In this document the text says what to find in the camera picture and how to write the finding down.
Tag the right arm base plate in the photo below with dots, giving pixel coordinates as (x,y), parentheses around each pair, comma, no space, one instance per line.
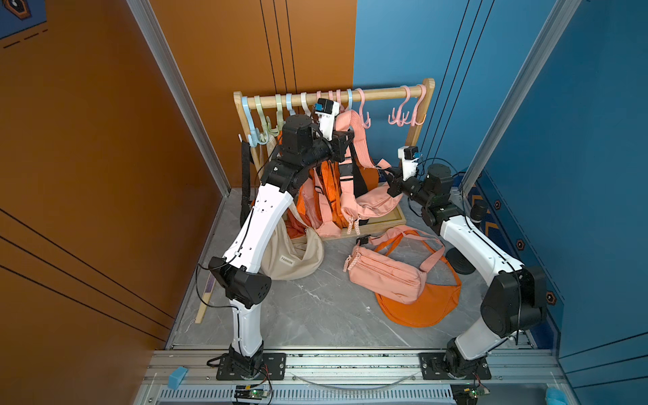
(451,366)

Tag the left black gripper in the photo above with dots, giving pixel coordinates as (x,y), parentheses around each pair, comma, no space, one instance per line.
(337,144)

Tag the light blue hook leftmost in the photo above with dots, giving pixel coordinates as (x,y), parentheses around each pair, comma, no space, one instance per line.
(254,137)

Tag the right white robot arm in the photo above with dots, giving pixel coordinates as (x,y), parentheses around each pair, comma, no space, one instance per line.
(516,296)

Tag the green circuit board left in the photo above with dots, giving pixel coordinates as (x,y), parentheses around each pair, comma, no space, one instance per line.
(252,394)

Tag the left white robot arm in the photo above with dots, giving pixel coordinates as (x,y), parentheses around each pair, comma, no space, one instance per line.
(303,146)

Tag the pink hook rightmost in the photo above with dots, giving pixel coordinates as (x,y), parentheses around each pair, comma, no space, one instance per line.
(416,120)

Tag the circuit board right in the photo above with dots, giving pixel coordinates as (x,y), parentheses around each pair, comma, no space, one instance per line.
(469,395)

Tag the pink bag middle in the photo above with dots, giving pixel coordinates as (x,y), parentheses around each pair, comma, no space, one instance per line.
(318,208)

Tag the blue sponge block left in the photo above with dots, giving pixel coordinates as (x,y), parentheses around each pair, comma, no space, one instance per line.
(176,378)

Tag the orange crescent bag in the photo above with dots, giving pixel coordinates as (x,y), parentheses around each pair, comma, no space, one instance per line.
(428,310)

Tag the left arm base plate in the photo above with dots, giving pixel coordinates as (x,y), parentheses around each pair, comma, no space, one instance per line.
(267,365)

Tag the pink hook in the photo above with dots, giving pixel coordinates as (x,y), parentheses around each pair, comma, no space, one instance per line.
(416,120)
(398,117)

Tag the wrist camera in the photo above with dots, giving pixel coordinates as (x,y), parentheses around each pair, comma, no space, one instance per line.
(326,111)
(410,159)

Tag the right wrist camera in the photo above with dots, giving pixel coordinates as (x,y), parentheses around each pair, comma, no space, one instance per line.
(410,159)

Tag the beige crescent bag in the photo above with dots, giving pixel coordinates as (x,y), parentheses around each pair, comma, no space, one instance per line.
(286,260)

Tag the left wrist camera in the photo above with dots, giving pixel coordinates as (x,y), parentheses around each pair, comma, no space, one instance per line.
(326,111)

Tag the black strap bag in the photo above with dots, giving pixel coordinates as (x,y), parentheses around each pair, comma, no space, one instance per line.
(246,182)

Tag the wooden clothes rack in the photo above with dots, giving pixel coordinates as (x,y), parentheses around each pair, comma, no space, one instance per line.
(274,135)

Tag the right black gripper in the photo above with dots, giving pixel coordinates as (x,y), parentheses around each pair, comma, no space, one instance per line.
(396,183)

